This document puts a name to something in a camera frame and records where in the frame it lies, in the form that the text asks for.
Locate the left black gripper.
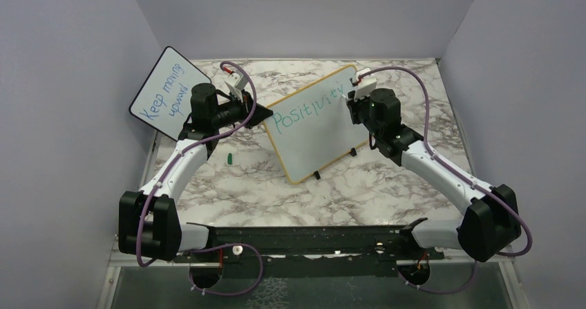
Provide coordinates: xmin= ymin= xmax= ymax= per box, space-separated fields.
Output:
xmin=212 ymin=89 xmax=273 ymax=129

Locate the yellow-framed whiteboard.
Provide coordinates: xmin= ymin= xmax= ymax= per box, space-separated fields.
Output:
xmin=263 ymin=65 xmax=368 ymax=184

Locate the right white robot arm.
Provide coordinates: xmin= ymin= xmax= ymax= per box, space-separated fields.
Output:
xmin=346 ymin=88 xmax=522 ymax=262

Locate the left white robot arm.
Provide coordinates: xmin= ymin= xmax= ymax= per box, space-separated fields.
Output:
xmin=118 ymin=83 xmax=274 ymax=267

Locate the black-framed whiteboard with writing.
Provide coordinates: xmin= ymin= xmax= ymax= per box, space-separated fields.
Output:
xmin=129 ymin=46 xmax=211 ymax=140

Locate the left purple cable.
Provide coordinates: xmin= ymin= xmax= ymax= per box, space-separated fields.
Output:
xmin=137 ymin=62 xmax=265 ymax=297

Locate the purple cable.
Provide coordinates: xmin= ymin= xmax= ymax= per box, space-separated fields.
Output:
xmin=357 ymin=66 xmax=534 ymax=295
xmin=137 ymin=62 xmax=265 ymax=297

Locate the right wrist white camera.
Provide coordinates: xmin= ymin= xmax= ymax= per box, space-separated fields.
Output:
xmin=348 ymin=67 xmax=377 ymax=102

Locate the wrist white camera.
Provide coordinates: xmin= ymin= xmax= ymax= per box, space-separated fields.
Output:
xmin=225 ymin=71 xmax=248 ymax=102
xmin=348 ymin=67 xmax=377 ymax=102

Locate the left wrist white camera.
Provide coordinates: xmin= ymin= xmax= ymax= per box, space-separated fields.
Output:
xmin=225 ymin=71 xmax=248 ymax=102

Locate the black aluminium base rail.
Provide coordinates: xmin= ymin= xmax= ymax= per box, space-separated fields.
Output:
xmin=108 ymin=224 xmax=511 ymax=281

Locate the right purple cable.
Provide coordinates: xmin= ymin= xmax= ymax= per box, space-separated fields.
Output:
xmin=357 ymin=66 xmax=534 ymax=295

